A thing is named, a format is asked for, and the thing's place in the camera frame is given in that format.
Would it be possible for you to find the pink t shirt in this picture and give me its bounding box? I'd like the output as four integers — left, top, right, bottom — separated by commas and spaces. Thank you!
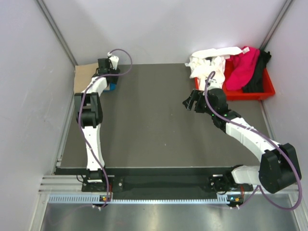
225, 46, 260, 91

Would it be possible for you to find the beige t shirt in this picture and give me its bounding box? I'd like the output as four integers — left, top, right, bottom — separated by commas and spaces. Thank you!
74, 63, 107, 96

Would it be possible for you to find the white t shirt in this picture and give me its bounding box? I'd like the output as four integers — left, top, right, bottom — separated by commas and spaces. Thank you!
185, 47, 242, 90

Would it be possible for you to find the aluminium frame rail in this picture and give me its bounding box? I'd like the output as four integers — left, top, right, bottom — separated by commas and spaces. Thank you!
38, 174, 301, 193

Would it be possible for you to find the black t shirt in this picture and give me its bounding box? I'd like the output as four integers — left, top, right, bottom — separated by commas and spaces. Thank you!
242, 50, 271, 93

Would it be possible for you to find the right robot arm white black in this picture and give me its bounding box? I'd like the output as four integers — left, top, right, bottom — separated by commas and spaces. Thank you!
182, 89, 301, 193

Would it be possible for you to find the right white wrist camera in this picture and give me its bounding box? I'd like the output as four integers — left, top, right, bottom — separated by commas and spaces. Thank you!
207, 79, 223, 90

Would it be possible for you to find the red plastic bin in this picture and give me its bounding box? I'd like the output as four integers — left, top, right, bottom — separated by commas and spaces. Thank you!
194, 61, 275, 101

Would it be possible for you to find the grey slotted cable duct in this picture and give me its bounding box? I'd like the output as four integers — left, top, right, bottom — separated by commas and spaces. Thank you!
48, 194, 241, 205

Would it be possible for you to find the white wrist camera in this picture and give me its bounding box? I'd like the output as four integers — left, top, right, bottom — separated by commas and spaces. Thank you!
107, 52, 119, 70
207, 79, 223, 90

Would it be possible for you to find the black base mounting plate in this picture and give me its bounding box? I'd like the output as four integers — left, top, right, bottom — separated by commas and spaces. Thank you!
81, 167, 253, 200

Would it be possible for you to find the folded blue t shirt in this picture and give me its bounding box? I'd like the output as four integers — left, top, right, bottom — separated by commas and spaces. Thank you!
103, 83, 117, 91

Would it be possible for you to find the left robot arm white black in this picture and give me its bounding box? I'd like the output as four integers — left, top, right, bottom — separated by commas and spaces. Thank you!
74, 55, 120, 192

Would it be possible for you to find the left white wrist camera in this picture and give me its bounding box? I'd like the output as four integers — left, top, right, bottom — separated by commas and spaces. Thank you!
107, 52, 119, 70

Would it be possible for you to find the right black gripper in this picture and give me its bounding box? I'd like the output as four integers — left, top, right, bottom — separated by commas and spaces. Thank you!
183, 89, 217, 116

